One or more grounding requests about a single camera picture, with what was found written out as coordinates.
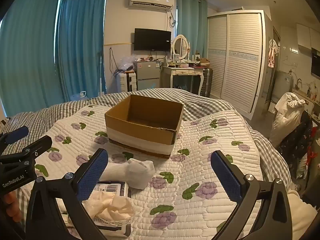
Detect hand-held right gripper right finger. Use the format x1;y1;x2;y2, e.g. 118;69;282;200
211;151;293;240

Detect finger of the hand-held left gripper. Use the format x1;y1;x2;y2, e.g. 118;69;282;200
0;126;29;153
0;135;53;173

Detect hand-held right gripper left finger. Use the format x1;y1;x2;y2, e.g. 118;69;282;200
25;149;109;240

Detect patterned cloth bundle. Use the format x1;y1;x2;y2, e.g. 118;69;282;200
94;180;132;237

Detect cream lace cloth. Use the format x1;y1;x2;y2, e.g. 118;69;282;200
82;194;135;227

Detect white socks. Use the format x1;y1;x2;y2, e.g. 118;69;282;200
100;159;155;190

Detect brown cardboard box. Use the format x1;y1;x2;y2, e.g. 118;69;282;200
104;94;185;159

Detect person's left hand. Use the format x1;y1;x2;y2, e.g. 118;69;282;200
3;192;22;222

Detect white floral quilt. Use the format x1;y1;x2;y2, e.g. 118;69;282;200
15;104;265;240

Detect clear water jug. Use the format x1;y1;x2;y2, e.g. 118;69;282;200
71;90;89;102

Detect grey checkered blanket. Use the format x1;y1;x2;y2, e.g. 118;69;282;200
0;88;292;215

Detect wide teal curtain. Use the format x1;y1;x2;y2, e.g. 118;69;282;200
0;0;60;117

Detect dark floral garment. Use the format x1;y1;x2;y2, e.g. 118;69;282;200
277;111;313;178

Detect cream fuzzy cloth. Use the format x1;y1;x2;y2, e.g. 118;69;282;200
286;189;318;240

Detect white clothes pile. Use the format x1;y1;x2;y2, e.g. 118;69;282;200
269;92;307;148

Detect dark ribbed suitcase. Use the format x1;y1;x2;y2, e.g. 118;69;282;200
200;67;213;98

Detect white ribbed suitcase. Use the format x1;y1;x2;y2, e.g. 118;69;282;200
117;71;137;93

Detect teal window curtain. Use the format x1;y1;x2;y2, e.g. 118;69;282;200
56;0;108;103

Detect white dressing table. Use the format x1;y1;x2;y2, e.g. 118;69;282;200
160;64;204;95

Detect white louvred wardrobe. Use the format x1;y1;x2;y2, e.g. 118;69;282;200
207;10;267;120

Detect grey small fridge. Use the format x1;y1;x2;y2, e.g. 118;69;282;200
134;60;162;92

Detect clear plastic bag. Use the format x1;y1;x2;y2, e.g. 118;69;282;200
117;55;137;72

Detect pink hanging clothes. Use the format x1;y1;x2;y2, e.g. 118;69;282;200
267;39;279;68

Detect white oval vanity mirror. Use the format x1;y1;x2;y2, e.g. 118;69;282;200
172;34;190;62

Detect black range hood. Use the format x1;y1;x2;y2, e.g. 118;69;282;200
311;47;320;77

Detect narrow teal curtain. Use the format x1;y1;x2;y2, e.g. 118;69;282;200
176;0;208;58

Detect white air conditioner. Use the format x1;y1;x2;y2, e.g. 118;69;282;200
129;0;175;12

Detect black wall television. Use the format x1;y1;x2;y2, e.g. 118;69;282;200
134;28;172;51

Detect white wall cabinets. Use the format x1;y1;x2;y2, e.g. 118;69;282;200
296;24;320;50

